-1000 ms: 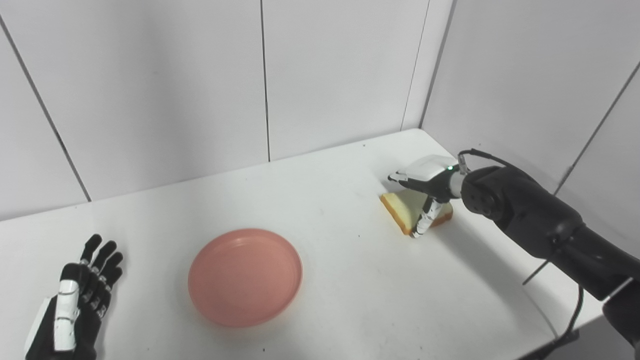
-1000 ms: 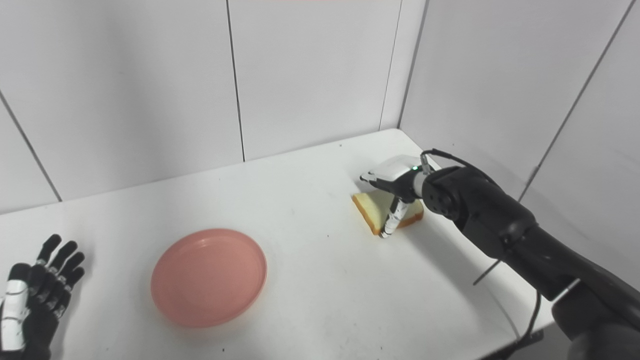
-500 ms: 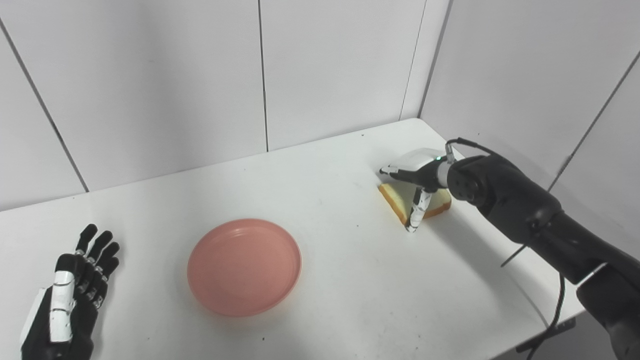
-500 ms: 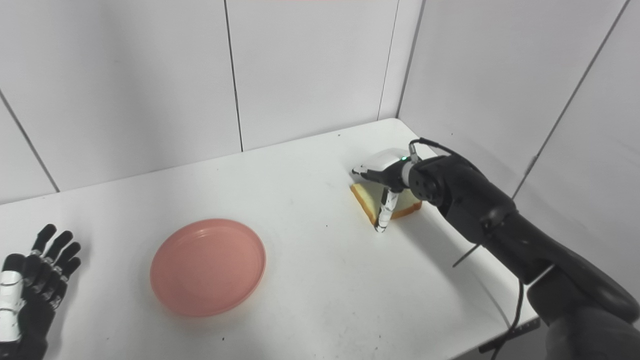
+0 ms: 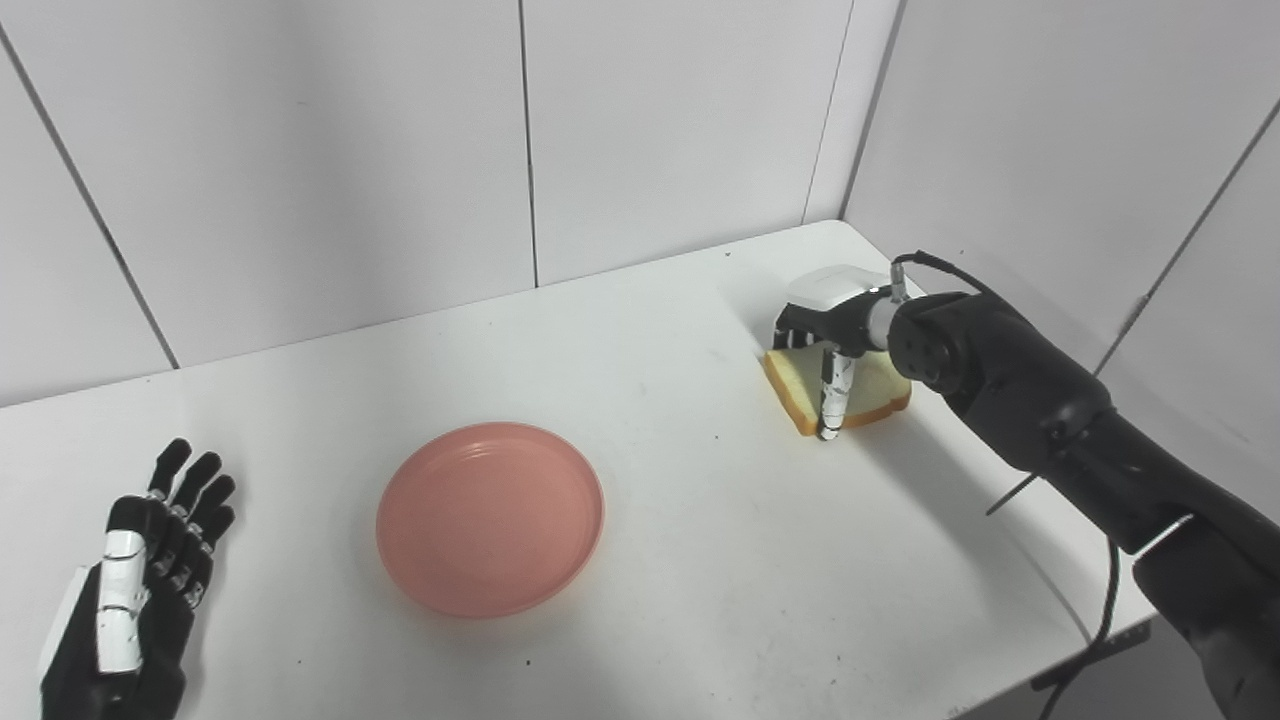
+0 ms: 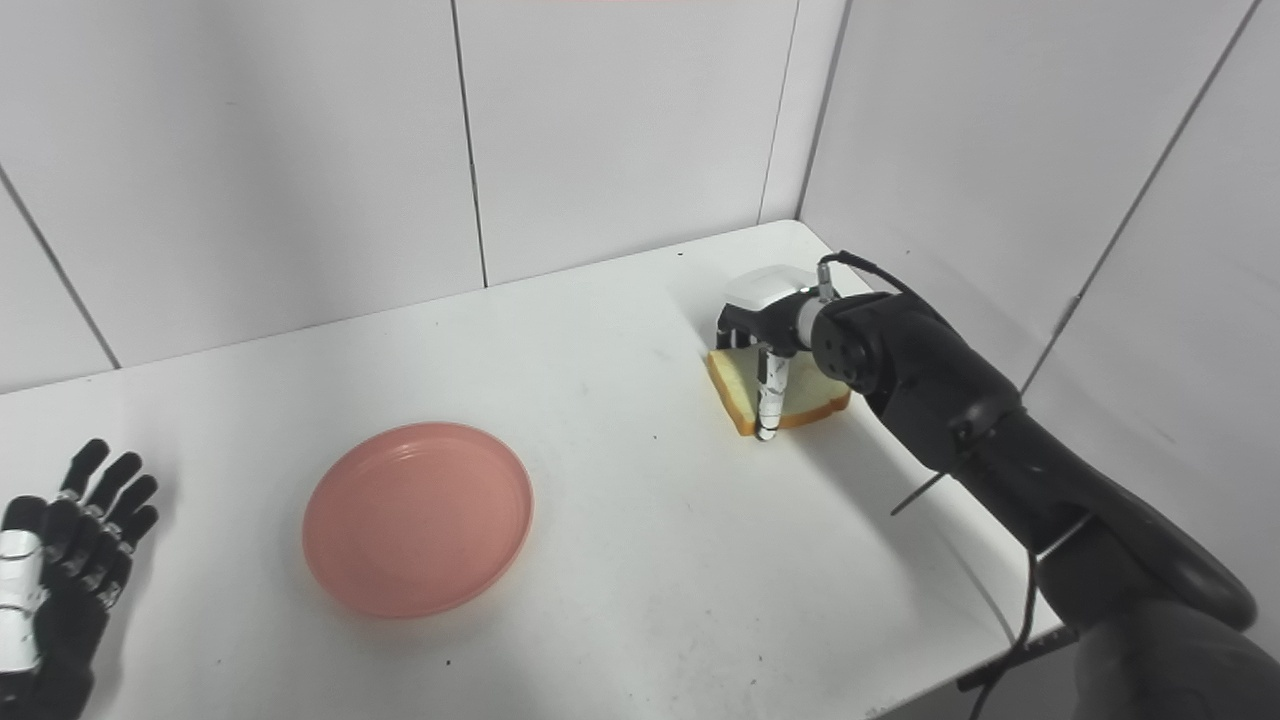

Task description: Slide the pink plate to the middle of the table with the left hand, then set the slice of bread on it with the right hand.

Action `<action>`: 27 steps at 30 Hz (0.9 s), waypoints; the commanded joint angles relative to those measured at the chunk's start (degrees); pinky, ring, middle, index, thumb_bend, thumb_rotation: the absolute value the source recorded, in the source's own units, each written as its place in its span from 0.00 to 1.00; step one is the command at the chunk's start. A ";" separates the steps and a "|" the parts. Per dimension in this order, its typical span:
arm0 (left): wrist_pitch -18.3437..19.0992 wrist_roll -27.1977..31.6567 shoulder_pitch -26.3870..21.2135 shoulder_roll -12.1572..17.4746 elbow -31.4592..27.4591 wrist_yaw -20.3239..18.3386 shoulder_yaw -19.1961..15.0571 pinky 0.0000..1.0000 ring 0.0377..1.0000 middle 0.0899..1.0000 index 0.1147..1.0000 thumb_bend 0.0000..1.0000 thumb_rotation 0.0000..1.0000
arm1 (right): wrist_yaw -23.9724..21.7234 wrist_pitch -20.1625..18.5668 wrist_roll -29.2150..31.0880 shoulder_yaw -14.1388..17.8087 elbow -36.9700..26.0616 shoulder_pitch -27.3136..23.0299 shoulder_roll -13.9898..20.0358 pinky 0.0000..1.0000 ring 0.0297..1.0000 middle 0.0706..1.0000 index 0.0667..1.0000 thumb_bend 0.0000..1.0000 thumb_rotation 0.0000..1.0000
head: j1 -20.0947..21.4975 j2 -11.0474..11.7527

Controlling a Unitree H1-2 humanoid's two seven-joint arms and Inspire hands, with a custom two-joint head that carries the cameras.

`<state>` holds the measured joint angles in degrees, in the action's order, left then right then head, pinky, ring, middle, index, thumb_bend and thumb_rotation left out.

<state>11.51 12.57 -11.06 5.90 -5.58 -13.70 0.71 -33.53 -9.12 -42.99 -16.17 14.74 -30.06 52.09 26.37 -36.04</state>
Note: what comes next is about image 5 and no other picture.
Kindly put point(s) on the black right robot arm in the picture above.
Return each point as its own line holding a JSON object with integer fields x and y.
{"x": 1020, "y": 390}

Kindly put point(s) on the black zip tie tail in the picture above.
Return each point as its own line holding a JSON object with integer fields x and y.
{"x": 1010, "y": 497}

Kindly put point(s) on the pink round plate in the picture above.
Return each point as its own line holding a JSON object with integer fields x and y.
{"x": 490, "y": 520}

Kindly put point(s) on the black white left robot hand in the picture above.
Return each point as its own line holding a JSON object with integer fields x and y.
{"x": 160, "y": 640}

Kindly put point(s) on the slice of white bread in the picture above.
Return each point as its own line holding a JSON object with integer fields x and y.
{"x": 795, "y": 385}

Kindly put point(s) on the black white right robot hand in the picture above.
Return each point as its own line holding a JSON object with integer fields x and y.
{"x": 835, "y": 300}

